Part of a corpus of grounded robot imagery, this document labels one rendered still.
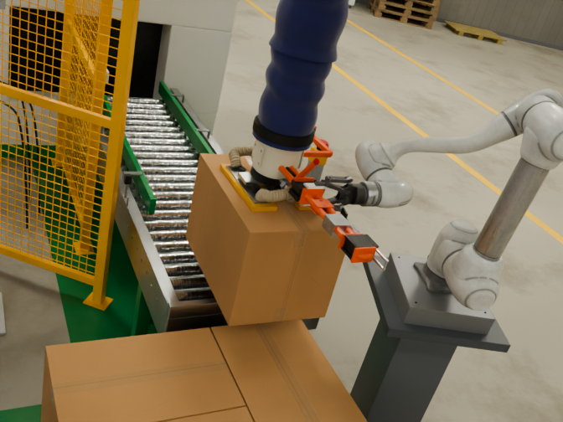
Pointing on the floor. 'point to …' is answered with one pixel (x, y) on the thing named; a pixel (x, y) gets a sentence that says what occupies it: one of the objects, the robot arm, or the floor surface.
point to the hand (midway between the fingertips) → (311, 194)
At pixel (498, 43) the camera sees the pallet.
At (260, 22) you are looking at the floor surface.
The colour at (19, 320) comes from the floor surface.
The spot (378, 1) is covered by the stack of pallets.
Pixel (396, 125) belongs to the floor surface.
